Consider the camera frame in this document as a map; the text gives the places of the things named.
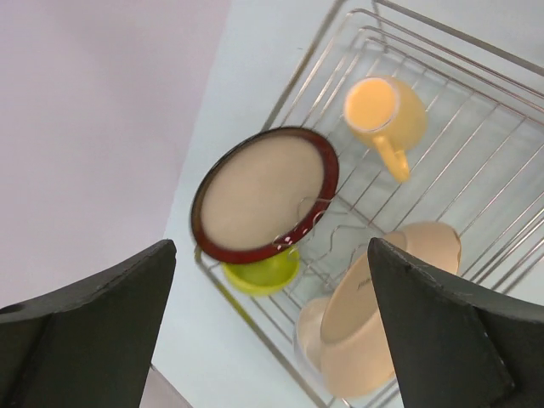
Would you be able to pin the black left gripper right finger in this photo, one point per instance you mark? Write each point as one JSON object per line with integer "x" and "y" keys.
{"x": 455, "y": 343}

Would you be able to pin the yellow mug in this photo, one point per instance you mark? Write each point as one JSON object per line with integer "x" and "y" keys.
{"x": 386, "y": 115}

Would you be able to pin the metal wire dish rack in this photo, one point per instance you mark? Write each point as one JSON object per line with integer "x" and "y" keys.
{"x": 478, "y": 168}

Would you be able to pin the beige bird pattern plate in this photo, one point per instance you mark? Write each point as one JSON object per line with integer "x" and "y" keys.
{"x": 354, "y": 353}

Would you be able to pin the red rimmed beige plate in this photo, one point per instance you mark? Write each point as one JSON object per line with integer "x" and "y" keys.
{"x": 264, "y": 195}

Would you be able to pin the lime green bowl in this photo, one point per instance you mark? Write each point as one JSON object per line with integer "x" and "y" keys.
{"x": 265, "y": 277}

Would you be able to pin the white bowl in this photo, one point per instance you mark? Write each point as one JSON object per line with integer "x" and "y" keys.
{"x": 306, "y": 340}

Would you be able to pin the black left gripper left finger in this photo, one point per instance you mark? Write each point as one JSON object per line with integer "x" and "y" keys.
{"x": 88, "y": 344}

